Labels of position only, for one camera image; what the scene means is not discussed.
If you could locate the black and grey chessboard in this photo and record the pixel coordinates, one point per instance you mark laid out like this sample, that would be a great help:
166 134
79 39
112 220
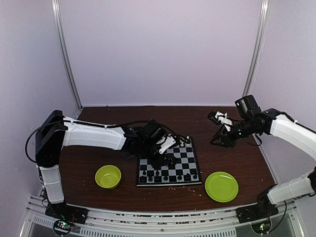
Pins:
180 173

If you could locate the green bowl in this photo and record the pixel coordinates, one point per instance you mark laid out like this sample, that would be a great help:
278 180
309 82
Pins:
108 177

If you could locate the right aluminium corner post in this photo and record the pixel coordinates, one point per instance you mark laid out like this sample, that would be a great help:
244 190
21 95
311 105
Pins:
258 46

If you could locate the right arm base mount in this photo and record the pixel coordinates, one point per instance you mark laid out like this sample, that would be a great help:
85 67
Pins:
262 209

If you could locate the green plate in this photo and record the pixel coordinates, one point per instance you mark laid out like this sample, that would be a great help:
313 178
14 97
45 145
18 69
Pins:
221 186

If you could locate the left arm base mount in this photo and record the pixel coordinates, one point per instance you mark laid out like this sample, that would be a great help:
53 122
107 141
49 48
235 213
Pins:
63 211

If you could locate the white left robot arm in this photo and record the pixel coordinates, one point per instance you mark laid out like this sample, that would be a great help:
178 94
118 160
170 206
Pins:
142 138

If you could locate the left aluminium corner post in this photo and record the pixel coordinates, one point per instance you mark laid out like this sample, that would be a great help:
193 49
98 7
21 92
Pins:
65 55

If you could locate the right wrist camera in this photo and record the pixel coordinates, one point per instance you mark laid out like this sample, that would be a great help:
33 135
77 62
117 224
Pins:
219 118

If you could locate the aluminium corner post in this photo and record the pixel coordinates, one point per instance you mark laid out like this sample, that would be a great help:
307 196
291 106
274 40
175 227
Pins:
258 46
65 55

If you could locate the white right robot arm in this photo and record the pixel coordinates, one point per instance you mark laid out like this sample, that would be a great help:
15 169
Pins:
293 142

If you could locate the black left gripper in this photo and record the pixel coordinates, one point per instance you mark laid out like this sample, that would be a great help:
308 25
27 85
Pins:
159 162

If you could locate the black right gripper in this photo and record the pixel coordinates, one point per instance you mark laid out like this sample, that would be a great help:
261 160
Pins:
223 135

